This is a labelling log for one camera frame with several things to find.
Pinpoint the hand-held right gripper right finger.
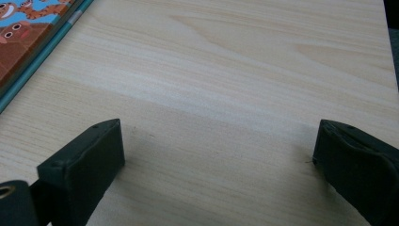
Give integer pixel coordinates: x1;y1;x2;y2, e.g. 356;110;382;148
312;119;399;226

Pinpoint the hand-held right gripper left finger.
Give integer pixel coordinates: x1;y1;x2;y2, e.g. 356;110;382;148
29;118;126;226

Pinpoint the colourful cartoon picture book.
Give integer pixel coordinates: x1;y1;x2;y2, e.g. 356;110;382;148
0;0;86;93

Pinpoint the light blue book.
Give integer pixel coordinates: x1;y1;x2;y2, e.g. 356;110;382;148
0;0;95;115

